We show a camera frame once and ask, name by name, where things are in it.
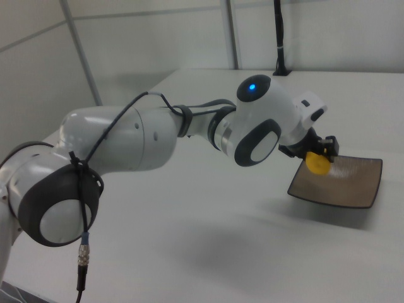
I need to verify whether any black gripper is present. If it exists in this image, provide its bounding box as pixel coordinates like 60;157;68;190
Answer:
278;126;340;163

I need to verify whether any yellow lemon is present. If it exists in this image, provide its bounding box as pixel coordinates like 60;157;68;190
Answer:
305;150;333;175

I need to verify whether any black pole with base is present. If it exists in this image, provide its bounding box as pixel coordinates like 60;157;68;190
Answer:
272;0;292;77

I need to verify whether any upright aluminium frame post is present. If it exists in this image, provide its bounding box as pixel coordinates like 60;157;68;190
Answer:
220;0;239;70

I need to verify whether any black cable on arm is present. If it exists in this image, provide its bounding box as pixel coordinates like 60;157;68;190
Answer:
68;90;237;303

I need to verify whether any brown square ceramic plate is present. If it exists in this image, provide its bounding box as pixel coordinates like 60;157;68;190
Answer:
287;154;384;210

